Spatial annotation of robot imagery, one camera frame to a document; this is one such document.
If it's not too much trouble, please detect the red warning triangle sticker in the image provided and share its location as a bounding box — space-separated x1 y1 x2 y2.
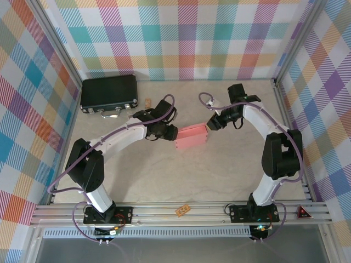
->
295 204 313 220

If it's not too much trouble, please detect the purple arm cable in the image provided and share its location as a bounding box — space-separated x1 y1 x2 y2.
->
48 94 178 246
199 92 304 243

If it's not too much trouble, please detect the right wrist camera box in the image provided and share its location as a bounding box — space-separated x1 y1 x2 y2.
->
207 99 222 116

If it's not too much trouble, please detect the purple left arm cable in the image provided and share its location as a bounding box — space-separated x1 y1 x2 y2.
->
48 94 178 246

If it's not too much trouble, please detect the orange tag with squares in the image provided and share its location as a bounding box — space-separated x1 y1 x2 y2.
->
175 205 191 219

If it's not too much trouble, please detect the aluminium frame post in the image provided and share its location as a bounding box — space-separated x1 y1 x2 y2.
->
274 0 330 83
27 0 84 91

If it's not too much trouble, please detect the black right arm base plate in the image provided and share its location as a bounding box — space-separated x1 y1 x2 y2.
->
229 204 280 223

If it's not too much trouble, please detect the black briefcase with metal handle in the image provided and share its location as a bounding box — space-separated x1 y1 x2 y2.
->
80 75 138 119

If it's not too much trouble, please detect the small black electronics board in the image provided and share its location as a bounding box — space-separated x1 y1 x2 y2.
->
251 225 271 239
94 226 121 237

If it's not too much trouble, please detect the pink paper box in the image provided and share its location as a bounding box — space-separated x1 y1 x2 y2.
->
174 122 209 150

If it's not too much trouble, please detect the grey slotted cable duct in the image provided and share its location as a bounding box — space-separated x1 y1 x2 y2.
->
42 226 252 239

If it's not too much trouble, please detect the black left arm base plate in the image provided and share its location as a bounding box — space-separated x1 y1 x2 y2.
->
83 205 134 226

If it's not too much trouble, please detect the aluminium front frame rail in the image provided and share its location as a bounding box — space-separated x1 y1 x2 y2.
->
30 201 334 227

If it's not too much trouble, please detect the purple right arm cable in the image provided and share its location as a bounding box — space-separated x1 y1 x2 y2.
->
199 92 304 243

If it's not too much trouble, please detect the grey metal panel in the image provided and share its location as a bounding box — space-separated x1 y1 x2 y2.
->
26 227 339 263

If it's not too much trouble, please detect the aluminium side rail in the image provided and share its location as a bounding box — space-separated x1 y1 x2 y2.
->
48 82 84 205
273 79 315 202

